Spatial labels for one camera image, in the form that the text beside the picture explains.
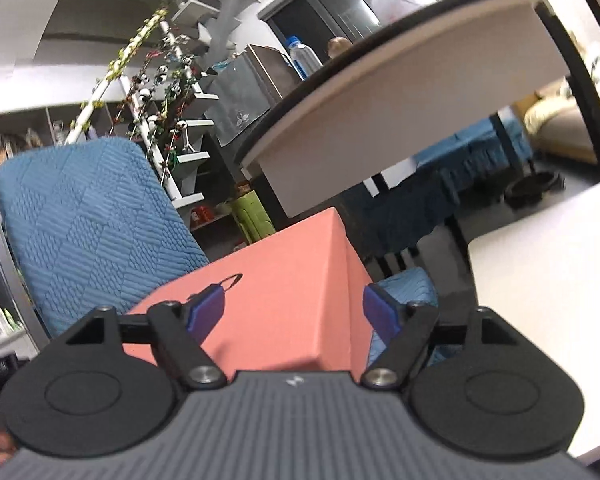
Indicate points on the white staircase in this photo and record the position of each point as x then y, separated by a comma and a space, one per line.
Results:
192, 125

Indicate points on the dark skirted chair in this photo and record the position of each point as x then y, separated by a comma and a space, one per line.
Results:
400, 220

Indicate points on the black round bin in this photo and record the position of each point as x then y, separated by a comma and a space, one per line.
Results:
535, 187

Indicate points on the small brown bear figurine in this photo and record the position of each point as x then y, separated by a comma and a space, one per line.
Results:
339, 49

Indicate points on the grey wall shelf unit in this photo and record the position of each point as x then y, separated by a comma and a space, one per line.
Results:
25, 135

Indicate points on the dark glass door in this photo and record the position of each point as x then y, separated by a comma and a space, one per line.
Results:
325, 15

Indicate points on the beige sofa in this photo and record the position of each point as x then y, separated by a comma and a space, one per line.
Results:
555, 125

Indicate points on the flower garland handrail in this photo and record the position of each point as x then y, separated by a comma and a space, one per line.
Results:
125, 57

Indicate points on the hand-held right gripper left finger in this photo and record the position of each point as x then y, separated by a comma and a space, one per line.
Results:
205, 312

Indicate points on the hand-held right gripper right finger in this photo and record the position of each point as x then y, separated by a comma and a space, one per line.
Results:
380, 310

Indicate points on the grey cloth with flower print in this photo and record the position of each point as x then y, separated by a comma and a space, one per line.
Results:
240, 105

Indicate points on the red packets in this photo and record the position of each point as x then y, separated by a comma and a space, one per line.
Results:
201, 214

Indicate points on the blue frilled cloth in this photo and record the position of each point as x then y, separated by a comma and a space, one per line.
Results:
480, 150

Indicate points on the black-topped dining table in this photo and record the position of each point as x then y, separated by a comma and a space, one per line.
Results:
380, 125

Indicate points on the stack of green stools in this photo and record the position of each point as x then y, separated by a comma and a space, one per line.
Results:
252, 217

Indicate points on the white humidifier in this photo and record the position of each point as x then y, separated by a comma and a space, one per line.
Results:
400, 5

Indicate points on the blue quilted chair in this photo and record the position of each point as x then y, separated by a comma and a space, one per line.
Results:
90, 220

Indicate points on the clear water bottle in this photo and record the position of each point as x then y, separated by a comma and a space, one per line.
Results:
305, 60

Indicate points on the brown refrigerator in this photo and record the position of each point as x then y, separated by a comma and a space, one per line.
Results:
280, 77

